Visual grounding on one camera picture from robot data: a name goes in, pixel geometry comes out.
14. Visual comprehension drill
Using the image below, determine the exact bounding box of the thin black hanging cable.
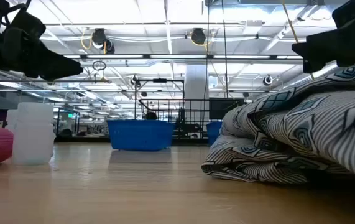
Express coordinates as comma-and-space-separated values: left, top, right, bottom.
221, 0, 229, 99

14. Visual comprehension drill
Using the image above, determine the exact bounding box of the black metal table frame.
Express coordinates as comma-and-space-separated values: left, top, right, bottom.
54, 136, 211, 146

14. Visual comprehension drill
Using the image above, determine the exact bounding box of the grey patterned cloth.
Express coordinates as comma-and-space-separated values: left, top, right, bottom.
201, 60, 355, 187

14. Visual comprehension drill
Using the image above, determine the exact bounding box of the yellow cable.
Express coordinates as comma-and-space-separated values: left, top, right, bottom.
281, 0, 315, 80

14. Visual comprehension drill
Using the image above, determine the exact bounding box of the black tubular rack frame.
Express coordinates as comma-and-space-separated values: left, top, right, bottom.
134, 78, 185, 138

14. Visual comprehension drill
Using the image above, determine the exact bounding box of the blue slotted plastic basket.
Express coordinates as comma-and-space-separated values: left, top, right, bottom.
106, 119, 175, 152
206, 121, 224, 146

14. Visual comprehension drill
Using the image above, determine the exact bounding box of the black wire basket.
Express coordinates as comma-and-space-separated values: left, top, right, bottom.
138, 98, 246, 141

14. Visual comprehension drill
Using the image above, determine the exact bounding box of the black flat monitor screen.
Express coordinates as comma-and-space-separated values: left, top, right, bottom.
208, 97, 246, 121

